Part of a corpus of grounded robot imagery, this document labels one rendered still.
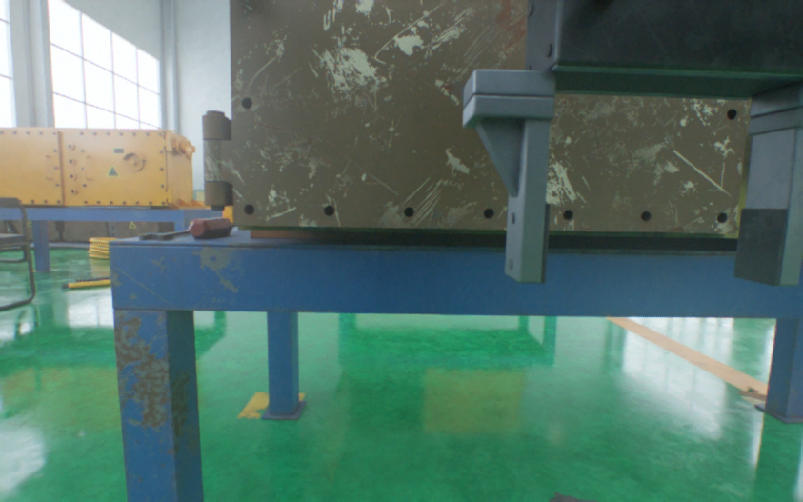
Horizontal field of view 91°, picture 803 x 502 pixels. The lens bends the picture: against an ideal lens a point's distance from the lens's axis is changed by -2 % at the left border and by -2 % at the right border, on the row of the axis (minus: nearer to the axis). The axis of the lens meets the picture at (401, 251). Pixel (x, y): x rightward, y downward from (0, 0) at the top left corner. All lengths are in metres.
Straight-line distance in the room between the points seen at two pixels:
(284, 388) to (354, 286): 0.88
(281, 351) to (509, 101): 1.24
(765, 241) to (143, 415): 0.74
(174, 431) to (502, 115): 0.66
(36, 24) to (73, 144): 9.62
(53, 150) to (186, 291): 3.51
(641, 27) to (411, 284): 0.44
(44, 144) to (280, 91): 3.69
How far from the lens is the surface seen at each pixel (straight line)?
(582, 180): 0.56
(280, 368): 1.40
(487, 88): 0.21
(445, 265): 0.58
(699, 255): 0.72
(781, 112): 0.29
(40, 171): 4.19
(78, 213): 4.06
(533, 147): 0.21
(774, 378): 1.93
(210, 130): 0.57
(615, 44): 0.22
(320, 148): 0.53
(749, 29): 0.26
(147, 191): 3.71
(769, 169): 0.29
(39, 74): 13.28
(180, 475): 0.79
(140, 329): 0.70
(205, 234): 0.68
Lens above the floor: 0.69
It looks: 6 degrees down
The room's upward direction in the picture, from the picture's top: 1 degrees clockwise
